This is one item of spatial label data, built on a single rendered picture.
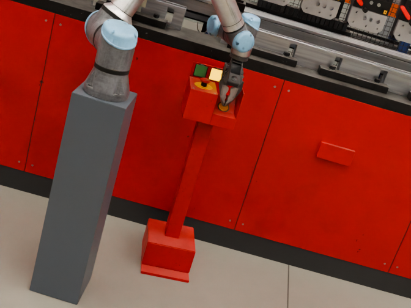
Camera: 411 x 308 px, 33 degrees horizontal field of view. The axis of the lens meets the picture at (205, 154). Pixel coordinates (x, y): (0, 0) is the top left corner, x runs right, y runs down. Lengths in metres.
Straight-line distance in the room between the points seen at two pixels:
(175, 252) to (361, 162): 0.88
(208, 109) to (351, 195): 0.83
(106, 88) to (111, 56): 0.10
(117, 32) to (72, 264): 0.84
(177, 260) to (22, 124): 0.89
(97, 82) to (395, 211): 1.52
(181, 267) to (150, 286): 0.18
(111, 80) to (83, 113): 0.14
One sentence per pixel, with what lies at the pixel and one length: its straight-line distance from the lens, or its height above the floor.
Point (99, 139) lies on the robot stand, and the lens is 2.26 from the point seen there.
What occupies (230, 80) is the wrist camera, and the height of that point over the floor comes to 0.85.
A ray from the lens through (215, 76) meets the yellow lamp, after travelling 2.70.
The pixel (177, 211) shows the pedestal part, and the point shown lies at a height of 0.24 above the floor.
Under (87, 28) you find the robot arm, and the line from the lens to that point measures 2.36.
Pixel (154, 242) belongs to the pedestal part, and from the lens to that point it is 2.81.
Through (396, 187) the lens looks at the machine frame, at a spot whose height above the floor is 0.51.
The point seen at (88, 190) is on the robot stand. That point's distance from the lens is 2.34.
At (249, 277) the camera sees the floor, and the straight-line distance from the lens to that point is 3.02.
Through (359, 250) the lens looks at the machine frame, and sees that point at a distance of 3.21.
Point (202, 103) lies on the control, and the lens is 2.57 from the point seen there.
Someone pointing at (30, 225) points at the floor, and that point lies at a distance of 2.97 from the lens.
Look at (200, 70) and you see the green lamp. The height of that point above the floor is 0.81.
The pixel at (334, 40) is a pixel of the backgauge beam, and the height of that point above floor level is 0.97.
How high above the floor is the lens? 1.54
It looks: 22 degrees down
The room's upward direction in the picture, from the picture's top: 17 degrees clockwise
